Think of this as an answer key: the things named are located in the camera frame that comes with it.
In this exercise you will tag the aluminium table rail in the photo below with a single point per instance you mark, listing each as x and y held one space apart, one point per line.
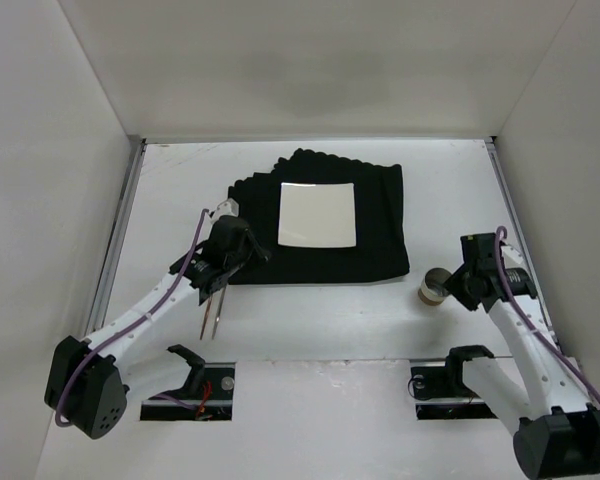
490 143
99 305

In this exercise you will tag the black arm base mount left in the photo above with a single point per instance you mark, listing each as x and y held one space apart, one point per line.
204 395

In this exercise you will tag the aluminium table rail right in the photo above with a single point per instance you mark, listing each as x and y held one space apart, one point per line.
490 143

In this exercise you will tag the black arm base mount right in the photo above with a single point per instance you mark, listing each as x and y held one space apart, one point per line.
438 399

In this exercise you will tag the black cloth placemat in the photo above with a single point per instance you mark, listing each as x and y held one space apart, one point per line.
380 254

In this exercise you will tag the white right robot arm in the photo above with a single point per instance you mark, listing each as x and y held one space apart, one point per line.
554 415

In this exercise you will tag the silver knife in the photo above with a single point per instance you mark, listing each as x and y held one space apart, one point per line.
218 314

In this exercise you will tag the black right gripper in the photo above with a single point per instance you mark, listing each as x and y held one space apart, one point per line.
456 288

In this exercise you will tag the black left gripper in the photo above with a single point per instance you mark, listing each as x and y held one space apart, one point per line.
216 282

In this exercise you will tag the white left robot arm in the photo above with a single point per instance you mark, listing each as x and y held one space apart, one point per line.
92 380

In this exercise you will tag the metal cup with cork base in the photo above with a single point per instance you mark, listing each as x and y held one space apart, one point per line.
432 289

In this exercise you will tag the aluminium table rail left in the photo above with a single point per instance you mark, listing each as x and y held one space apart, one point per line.
99 305

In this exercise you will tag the copper fork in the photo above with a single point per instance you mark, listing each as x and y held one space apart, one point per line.
206 316

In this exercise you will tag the white square plate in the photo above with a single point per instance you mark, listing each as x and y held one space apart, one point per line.
317 216

